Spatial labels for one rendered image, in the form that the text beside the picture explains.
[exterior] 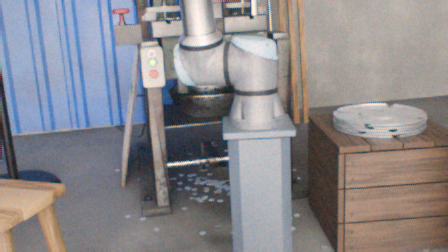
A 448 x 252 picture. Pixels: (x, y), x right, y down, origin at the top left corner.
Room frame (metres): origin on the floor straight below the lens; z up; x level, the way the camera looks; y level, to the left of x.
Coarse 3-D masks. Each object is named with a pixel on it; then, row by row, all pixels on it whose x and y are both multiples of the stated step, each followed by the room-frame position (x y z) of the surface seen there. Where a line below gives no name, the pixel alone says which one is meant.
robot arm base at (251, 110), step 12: (240, 96) 1.28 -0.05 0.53; (252, 96) 1.27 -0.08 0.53; (264, 96) 1.27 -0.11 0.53; (276, 96) 1.29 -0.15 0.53; (240, 108) 1.28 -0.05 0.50; (252, 108) 1.26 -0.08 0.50; (264, 108) 1.26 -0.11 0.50; (276, 108) 1.28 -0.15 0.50; (240, 120) 1.26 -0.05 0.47; (252, 120) 1.25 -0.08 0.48; (264, 120) 1.25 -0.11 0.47; (276, 120) 1.26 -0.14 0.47
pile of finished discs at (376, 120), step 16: (336, 112) 1.65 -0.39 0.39; (352, 112) 1.63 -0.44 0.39; (368, 112) 1.60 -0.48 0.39; (384, 112) 1.59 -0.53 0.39; (400, 112) 1.60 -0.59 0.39; (416, 112) 1.59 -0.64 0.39; (336, 128) 1.56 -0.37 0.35; (352, 128) 1.49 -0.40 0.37; (368, 128) 1.47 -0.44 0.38; (384, 128) 1.44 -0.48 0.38; (400, 128) 1.44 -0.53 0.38; (416, 128) 1.47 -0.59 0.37
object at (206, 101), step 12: (180, 96) 1.98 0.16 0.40; (192, 96) 1.95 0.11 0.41; (204, 96) 1.94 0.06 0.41; (216, 96) 1.94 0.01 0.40; (228, 96) 1.96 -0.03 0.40; (180, 108) 2.03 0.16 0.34; (192, 108) 1.97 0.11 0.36; (204, 108) 1.95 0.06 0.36; (216, 108) 1.96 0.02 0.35; (228, 108) 1.99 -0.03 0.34
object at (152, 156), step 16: (144, 0) 2.31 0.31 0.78; (144, 32) 2.26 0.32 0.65; (144, 96) 2.55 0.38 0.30; (160, 96) 1.77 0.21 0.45; (160, 112) 1.77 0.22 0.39; (160, 128) 1.77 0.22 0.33; (144, 144) 2.61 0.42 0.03; (160, 144) 1.77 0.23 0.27; (144, 160) 2.33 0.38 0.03; (160, 160) 1.77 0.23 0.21; (144, 176) 2.10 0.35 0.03; (160, 176) 1.77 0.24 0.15; (144, 192) 1.91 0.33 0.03; (160, 192) 1.77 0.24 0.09; (144, 208) 1.75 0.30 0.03; (160, 208) 1.75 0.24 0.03
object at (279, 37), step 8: (248, 0) 2.38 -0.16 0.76; (248, 8) 2.37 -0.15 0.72; (272, 32) 1.92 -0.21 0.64; (280, 32) 1.90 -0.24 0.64; (280, 40) 1.85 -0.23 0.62; (288, 40) 1.85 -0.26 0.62; (280, 48) 1.85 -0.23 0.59; (288, 48) 1.85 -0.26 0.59; (280, 56) 1.85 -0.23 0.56; (288, 56) 1.85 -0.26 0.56; (280, 64) 1.85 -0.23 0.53; (288, 64) 1.85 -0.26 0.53; (280, 72) 1.85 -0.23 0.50; (288, 72) 1.85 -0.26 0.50; (280, 80) 1.85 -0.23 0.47; (288, 80) 1.85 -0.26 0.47; (280, 88) 1.85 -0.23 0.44; (288, 88) 1.85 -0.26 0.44; (280, 96) 1.85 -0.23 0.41; (288, 96) 1.85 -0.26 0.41; (288, 104) 1.85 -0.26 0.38; (288, 112) 1.85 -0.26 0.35; (296, 184) 1.91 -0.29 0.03; (296, 192) 1.84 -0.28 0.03; (304, 192) 1.84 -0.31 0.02
